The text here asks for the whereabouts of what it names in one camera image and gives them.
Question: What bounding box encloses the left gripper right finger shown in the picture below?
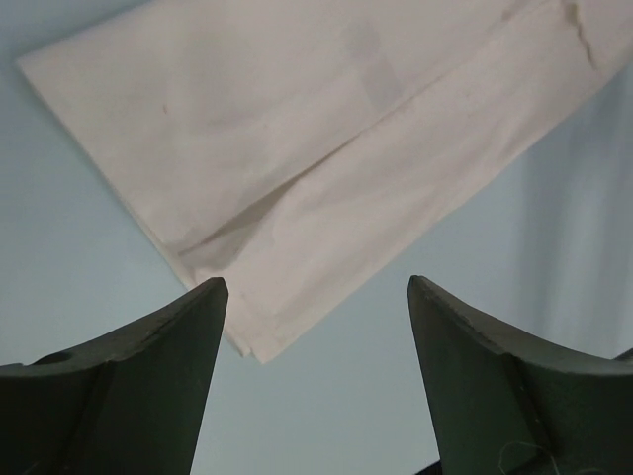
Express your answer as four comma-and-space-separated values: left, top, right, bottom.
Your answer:
407, 276, 632, 474

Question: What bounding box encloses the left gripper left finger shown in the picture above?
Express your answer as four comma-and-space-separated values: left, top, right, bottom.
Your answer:
1, 278, 228, 474

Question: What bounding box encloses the cream t shirt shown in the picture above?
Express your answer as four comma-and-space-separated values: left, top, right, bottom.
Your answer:
18, 1, 632, 362

